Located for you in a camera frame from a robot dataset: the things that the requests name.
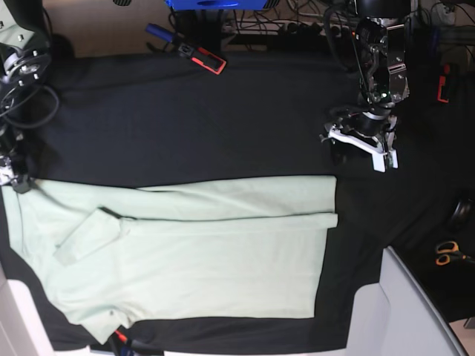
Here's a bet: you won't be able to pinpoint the red clamp bottom edge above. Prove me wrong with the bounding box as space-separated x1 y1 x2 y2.
114 330 129 346

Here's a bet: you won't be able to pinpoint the black round tape roll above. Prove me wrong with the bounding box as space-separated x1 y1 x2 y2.
447 198 474 231

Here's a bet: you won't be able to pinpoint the white table block left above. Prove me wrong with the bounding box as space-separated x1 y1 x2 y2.
1 268 55 356

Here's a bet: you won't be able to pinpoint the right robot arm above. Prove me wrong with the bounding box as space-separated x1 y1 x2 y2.
1 1 60 194

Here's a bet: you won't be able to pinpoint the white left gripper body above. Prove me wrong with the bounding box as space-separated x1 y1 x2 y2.
320 107 399 172

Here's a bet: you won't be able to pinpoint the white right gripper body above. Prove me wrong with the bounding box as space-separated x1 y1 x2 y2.
1 154 22 185

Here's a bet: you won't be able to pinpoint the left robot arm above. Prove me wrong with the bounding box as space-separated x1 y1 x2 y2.
321 1 411 173

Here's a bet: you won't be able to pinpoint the red black clamp right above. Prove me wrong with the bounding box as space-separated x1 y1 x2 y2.
436 64 451 104

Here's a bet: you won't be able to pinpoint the black table cloth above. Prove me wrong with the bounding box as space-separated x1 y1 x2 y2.
0 51 475 352

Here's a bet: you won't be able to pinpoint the blue handle tool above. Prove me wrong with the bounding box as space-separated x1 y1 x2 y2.
145 23 175 43

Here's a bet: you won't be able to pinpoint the white power strip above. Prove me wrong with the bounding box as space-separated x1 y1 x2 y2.
222 20 357 38

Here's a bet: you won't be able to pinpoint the blue cylinder right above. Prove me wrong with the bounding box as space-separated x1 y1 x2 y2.
428 27 440 56

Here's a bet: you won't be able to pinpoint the red black clamp top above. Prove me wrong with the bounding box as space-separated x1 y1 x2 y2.
178 43 227 75

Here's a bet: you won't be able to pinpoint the blue plastic box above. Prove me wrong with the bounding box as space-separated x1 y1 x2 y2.
165 0 267 10

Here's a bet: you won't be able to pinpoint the orange handled scissors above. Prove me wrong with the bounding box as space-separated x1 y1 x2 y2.
435 240 474 266

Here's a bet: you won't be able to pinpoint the red black clamp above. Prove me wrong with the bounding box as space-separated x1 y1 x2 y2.
178 43 227 75
436 64 451 104

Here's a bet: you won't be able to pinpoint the light green T-shirt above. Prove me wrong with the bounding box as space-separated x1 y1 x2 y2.
1 176 338 342

